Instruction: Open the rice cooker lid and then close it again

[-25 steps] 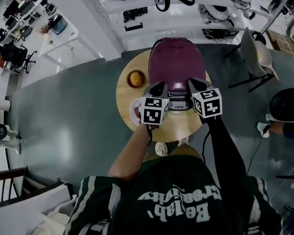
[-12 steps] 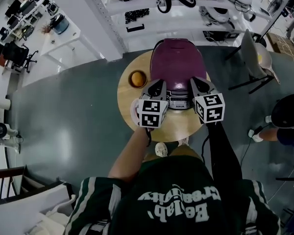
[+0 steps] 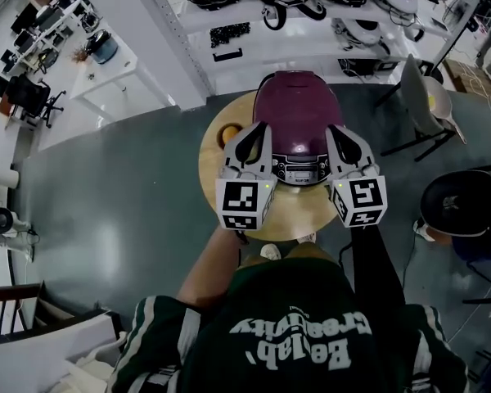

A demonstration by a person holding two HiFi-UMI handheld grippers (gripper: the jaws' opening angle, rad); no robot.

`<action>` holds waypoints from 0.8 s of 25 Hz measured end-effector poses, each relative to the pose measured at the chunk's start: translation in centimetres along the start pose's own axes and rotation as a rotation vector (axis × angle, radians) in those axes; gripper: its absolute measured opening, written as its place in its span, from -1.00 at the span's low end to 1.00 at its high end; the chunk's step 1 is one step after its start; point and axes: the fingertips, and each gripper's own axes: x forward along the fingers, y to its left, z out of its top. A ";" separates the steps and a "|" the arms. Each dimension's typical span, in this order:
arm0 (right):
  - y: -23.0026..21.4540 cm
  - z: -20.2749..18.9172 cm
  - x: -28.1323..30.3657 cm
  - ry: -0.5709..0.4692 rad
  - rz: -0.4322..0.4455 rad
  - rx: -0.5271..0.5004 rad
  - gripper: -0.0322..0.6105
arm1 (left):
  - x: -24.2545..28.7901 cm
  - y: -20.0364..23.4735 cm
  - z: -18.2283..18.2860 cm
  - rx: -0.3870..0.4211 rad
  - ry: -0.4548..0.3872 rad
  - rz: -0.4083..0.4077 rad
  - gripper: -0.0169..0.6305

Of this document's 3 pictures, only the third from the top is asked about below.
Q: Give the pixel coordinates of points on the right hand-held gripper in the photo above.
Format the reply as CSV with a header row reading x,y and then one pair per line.
x,y
366,199

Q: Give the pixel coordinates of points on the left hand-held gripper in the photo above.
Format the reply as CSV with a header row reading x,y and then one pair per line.
x,y
239,199

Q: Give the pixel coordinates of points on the purple rice cooker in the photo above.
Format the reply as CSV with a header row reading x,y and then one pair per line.
x,y
296,109

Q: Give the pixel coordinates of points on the person's right forearm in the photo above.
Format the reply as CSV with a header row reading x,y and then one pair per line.
x,y
376,268

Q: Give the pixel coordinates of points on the person's left forearm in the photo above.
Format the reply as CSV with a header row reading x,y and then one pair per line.
x,y
206,268

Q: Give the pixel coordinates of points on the round wooden side table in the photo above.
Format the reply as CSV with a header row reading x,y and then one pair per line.
x,y
298,211

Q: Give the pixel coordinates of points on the grey chair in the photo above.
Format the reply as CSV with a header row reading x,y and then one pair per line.
x,y
415,96

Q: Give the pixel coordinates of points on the person's white shoe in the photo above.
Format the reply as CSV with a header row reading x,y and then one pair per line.
x,y
271,252
307,238

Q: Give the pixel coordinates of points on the black equipment box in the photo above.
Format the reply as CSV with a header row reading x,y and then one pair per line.
x,y
364,68

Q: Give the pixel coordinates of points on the black tray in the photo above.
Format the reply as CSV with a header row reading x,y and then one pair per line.
x,y
227,55

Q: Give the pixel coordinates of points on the person's khaki shorts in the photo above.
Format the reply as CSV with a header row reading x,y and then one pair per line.
x,y
315,254

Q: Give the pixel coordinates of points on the pale frying pan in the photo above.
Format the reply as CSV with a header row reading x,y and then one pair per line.
x,y
440,100

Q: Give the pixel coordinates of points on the white metal shelf rack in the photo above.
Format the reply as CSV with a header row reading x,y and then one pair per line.
x,y
294,51

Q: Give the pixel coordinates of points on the pile of small black parts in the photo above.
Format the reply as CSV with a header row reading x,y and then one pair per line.
x,y
229,34

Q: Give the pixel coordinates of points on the brown wooden platform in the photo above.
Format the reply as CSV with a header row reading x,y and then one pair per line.
x,y
460,76

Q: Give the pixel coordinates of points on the white rectangular table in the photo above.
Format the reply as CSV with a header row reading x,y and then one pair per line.
x,y
114,80

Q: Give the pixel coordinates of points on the person's green printed shirt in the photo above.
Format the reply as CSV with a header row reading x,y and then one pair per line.
x,y
286,334

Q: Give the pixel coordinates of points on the black floor stand bar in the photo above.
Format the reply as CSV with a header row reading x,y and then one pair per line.
x,y
479,301

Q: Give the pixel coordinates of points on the small potted plant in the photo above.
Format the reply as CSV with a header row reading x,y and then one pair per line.
x,y
79,55

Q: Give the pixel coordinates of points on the black office chair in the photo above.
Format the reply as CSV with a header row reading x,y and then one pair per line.
x,y
28,94

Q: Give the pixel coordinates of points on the white desks with monitors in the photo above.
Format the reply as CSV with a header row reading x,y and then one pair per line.
x,y
45,23

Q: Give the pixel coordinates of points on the white fabric bag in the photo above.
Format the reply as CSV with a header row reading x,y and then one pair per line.
x,y
98,358

